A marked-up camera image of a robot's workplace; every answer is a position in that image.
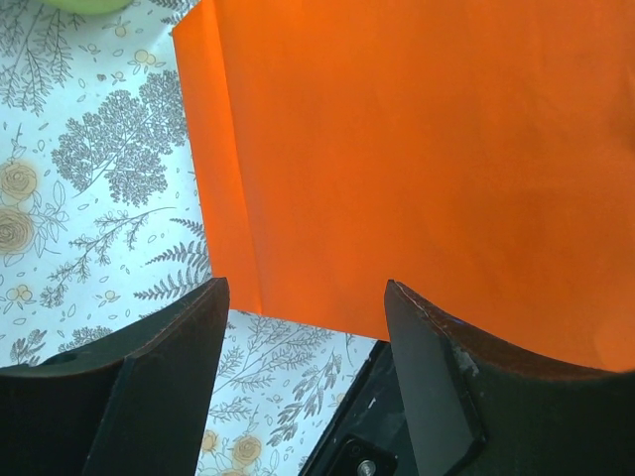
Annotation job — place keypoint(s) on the floral tablecloth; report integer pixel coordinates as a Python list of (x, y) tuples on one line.
[(101, 226)]

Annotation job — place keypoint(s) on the orange paper bag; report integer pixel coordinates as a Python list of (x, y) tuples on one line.
[(479, 152)]

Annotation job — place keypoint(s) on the green plastic basket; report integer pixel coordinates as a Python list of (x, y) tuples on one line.
[(89, 7)]

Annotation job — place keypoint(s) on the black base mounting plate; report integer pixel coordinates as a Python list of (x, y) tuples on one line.
[(368, 434)]

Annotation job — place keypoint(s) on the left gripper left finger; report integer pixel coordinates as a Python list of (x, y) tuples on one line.
[(133, 402)]

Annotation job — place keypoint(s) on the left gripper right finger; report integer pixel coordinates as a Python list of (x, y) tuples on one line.
[(476, 404)]

